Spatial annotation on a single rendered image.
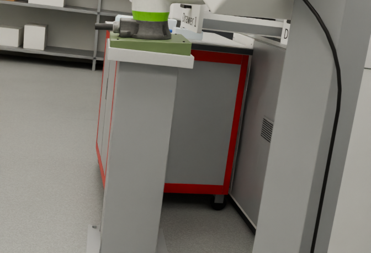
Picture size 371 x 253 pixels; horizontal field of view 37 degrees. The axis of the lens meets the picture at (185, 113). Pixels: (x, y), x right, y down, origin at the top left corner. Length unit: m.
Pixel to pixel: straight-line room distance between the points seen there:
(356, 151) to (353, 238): 0.32
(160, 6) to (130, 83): 0.27
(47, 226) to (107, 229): 0.35
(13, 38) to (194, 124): 3.93
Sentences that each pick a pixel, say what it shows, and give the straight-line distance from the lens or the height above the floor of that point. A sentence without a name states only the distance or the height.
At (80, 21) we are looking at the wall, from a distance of 6.39.
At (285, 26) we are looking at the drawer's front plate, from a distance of 2.10.
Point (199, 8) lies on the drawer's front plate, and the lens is 2.06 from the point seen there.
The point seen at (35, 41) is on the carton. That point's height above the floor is 0.23.
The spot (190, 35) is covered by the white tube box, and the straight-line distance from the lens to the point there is 2.44.
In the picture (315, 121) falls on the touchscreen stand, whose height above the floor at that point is 0.74.
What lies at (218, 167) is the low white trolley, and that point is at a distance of 2.47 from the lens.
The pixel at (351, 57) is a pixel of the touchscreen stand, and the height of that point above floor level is 0.87.
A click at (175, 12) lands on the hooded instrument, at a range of 2.99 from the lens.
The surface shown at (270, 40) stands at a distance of 2.26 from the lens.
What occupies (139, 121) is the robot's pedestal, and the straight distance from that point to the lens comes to 1.88.
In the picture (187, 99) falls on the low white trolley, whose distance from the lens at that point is 2.35.
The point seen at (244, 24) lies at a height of 0.87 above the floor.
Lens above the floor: 0.98
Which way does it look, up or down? 13 degrees down
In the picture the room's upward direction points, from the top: 7 degrees clockwise
